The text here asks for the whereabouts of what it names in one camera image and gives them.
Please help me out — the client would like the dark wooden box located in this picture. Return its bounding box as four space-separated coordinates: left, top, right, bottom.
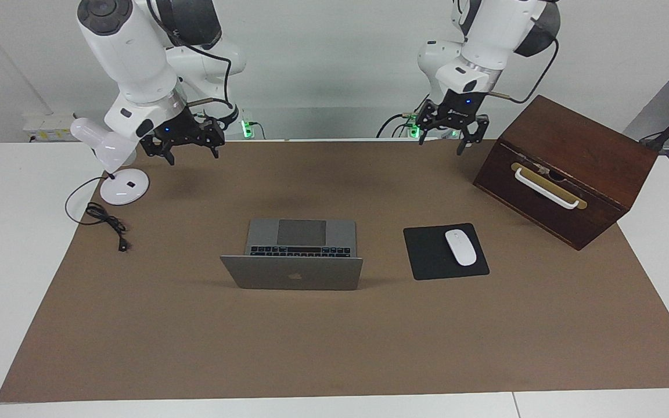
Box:
473 95 659 251

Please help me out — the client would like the brass handle plate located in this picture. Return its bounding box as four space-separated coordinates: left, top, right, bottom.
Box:
510 162 588 210

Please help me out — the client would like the white power strip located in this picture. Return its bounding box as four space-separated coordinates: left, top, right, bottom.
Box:
23 113 75 143

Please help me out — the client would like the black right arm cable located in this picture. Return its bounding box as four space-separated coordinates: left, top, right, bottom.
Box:
149 0 236 111

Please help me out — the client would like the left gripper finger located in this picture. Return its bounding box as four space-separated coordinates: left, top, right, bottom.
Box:
416 100 437 145
457 115 490 156

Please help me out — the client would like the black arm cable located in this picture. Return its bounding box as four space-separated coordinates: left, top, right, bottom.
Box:
149 0 236 111
488 38 560 104

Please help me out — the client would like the silver laptop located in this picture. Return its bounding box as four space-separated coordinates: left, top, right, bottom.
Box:
220 218 364 291

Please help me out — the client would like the black lamp power cable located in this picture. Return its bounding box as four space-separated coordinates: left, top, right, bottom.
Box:
65 176 132 253

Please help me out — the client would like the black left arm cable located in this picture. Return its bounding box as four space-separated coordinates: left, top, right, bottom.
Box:
488 38 560 104

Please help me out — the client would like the white computer mouse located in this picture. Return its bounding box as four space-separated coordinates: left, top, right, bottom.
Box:
445 229 478 267

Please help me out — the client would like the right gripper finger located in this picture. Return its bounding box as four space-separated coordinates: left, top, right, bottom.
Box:
198 118 226 158
140 136 175 166

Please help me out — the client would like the brown table mat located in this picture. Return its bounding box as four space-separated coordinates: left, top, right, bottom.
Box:
0 139 669 403

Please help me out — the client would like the black mouse pad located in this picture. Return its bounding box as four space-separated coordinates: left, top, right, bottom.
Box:
403 223 490 281

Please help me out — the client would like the white box handle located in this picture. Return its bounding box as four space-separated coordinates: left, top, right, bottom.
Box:
513 167 580 210

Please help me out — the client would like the black base cable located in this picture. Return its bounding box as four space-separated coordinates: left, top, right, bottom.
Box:
376 96 428 139

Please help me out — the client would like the white desk lamp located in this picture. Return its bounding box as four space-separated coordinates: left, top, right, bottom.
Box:
70 118 150 206

